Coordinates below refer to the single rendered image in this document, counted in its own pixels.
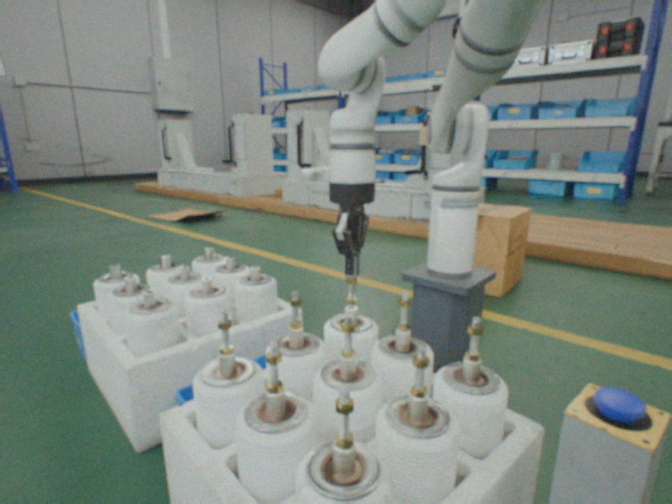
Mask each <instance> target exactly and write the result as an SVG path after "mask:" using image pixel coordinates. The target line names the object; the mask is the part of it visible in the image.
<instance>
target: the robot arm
mask: <svg viewBox="0 0 672 504"><path fill-rule="evenodd" d="M448 1H449V0H377V1H376V2H375V3H374V5H373V6H372V7H371V8H370V9H369V10H368V11H367V12H365V13H364V14H362V15H360V16H359V17H357V18H356V19H355V20H353V21H352V22H351V23H349V24H348V25H347V26H345V27H344V28H343V29H341V30H340V31H339V32H337V33H336V34H335V35H334V36H333V37H332V38H331V39H330V40H329V41H328V42H327V44H326V45H325V46H324V48H323V50H322V52H321V54H320V58H319V62H318V73H319V77H320V79H321V81H322V82H323V84H324V85H325V86H327V87H328V88H330V89H332V90H335V91H343V92H350V96H349V100H348V103H347V107H346V108H344V109H340V110H337V111H335V112H334V113H333V114H332V115H331V119H330V157H329V167H327V166H321V167H314V168H306V169H302V171H301V182H318V181H326V180H329V201H330V202H331V203H334V204H338V205H339V213H338V215H337V225H338V227H333V228H332V235H333V238H334V241H335V244H336V247H337V250H338V253H339V254H342V255H344V277H346V278H356V277H357V276H358V275H359V273H360V254H359V253H361V251H362V249H361V247H364V245H365V239H366V234H367V229H368V224H369V220H370V219H369V216H367V215H366V213H365V208H364V205H365V204H370V203H373V202H374V201H375V175H376V162H375V152H374V149H373V148H374V144H375V119H376V115H377V112H378V109H379V105H380V101H381V97H382V93H383V89H384V85H385V79H386V66H385V61H384V58H383V56H386V55H395V54H398V53H400V52H401V51H403V50H404V49H405V48H406V47H408V46H409V45H410V44H411V43H412V42H413V41H414V40H415V39H416V38H417V37H418V36H419V35H420V34H421V33H422V32H423V31H424V30H425V29H426V28H427V27H428V26H429V25H430V24H431V23H432V22H433V21H434V20H435V19H436V17H437V16H438V15H439V14H440V13H441V11H442V10H443V9H444V7H445V6H446V5H447V3H448ZM544 2H545V0H470V2H469V3H468V5H467V6H466V9H465V11H464V13H463V16H462V19H461V21H460V25H459V28H458V32H457V35H456V38H455V42H454V46H453V50H452V54H451V57H450V61H449V65H448V68H447V72H446V75H445V78H444V81H443V84H442V87H441V89H440V91H439V94H438V96H437V99H436V101H435V103H434V106H433V108H432V111H431V114H430V117H429V120H428V124H427V130H426V141H427V145H428V147H429V149H430V150H431V151H432V152H435V153H439V154H464V155H463V158H462V160H461V162H460V163H459V164H457V165H456V166H454V167H453V168H451V169H448V170H446V171H443V172H440V173H437V174H435V175H434V176H433V178H432V189H431V206H430V223H429V239H428V254H427V272H428V273H429V274H431V275H433V276H436V277H440V278H447V279H463V278H468V277H470V276H471V275H472V271H473V260H474V250H475V239H476V228H477V217H478V205H479V195H480V184H481V178H482V173H483V164H484V156H485V149H486V143H487V136H488V130H489V115H488V110H487V108H486V107H485V106H484V105H483V104H467V103H468V102H470V101H471V100H472V99H474V98H475V97H477V96H478V95H480V94H481V93H483V92H484V91H486V90H487V89H489V88H490V87H491V86H493V85H494V84H495V83H497V82H498V81H499V80H500V79H501V78H502V77H504V76H505V74H506V73H507V72H508V71H509V70H510V69H511V67H512V66H513V64H514V62H515V60H516V58H517V56H518V54H519V52H520V50H521V48H522V46H523V44H524V42H525V40H526V38H527V36H528V34H529V31H530V29H531V27H532V25H533V23H534V21H535V19H536V17H537V15H538V13H539V11H540V9H541V7H542V5H543V3H544Z"/></svg>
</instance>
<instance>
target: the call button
mask: <svg viewBox="0 0 672 504"><path fill-rule="evenodd" d="M594 402H595V403H596V405H597V406H598V409H599V410H600V412H601V413H603V414H604V415H605V416H607V417H609V418H611V419H613V420H616V421H620V422H625V423H633V422H636V421H637V420H638V419H641V418H643V417H644V416H645V412H646V405H645V403H644V402H643V401H642V400H641V399H640V398H638V397H637V396H636V395H634V394H632V393H630V392H628V391H625V390H622V389H618V388H613V387H604V388H599V389H597V390H596V391H595V395H594Z"/></svg>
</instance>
